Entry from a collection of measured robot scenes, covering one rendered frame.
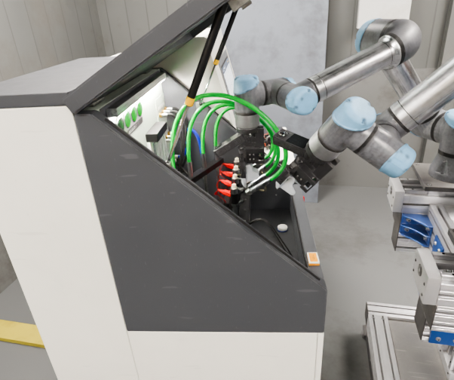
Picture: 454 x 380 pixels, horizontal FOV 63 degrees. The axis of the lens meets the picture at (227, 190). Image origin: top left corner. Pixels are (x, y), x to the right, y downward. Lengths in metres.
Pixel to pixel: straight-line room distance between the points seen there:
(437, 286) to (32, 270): 1.08
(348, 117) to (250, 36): 2.57
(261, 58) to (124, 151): 2.51
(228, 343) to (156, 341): 0.22
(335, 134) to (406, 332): 1.41
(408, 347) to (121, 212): 1.48
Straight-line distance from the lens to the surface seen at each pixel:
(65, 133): 0.91
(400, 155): 0.83
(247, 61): 3.30
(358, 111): 0.79
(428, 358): 1.98
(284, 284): 1.02
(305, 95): 1.02
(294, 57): 3.25
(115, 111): 0.94
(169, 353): 1.25
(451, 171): 1.51
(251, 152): 1.16
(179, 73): 1.52
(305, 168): 0.93
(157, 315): 1.14
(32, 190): 1.02
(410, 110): 0.93
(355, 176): 3.77
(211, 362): 1.25
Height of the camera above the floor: 1.64
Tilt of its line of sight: 26 degrees down
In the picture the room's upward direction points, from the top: 4 degrees counter-clockwise
